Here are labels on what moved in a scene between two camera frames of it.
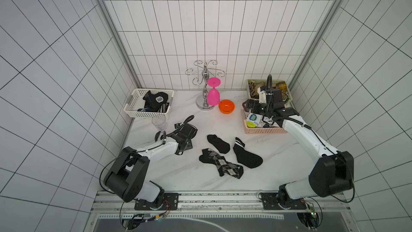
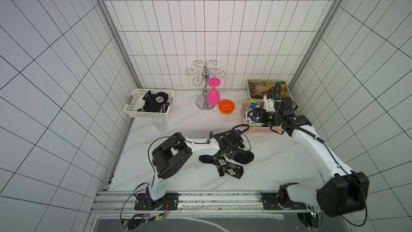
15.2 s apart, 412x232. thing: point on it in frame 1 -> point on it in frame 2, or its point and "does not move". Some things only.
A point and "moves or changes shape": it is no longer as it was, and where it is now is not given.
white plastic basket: (137, 101) does not move
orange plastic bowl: (226, 107) does not move
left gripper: (189, 146) -> (230, 156)
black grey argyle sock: (224, 167) does not move
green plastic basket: (253, 85) does not move
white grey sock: (163, 136) -> (249, 120)
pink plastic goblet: (213, 97) does not move
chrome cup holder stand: (205, 70) does not move
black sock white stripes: (244, 157) moves or changes shape
